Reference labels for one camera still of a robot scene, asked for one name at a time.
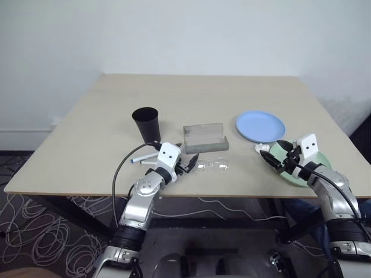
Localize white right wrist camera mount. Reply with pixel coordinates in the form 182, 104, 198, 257
291, 133, 319, 180

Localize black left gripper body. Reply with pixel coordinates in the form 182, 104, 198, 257
174, 162, 191, 177

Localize brown rounded object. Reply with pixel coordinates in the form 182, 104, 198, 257
0, 266, 60, 278

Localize small black silver fitting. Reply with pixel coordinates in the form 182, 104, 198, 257
268, 249, 286, 267

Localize black table frame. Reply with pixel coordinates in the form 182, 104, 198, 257
37, 195, 322, 243

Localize beige wooden table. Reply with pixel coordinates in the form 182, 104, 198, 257
4, 74, 371, 200

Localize dark rounded shape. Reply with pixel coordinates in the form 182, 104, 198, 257
155, 252, 189, 278

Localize blue capped marker pen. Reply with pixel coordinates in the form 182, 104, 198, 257
130, 152, 159, 164

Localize white paper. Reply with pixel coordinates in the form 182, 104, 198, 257
253, 143, 272, 154

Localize black plastic cup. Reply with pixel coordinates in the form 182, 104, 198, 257
132, 107, 162, 144

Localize white wall trim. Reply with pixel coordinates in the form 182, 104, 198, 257
0, 127, 56, 134

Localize blue plastic plate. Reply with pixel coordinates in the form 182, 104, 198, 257
235, 111, 288, 144

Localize thin white hanging cable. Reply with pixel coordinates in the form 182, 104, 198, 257
197, 196, 290, 224

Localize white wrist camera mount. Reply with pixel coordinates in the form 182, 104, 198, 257
156, 141, 183, 183
291, 133, 319, 180

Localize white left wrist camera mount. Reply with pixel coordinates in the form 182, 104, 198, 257
156, 141, 183, 183

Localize grey glasses case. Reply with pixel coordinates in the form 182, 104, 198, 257
182, 121, 230, 154

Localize green plastic plate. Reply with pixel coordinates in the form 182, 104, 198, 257
269, 141, 332, 189

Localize black floor cables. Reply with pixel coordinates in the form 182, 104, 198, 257
0, 150, 32, 174

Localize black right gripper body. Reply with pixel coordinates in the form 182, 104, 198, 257
278, 147, 301, 175

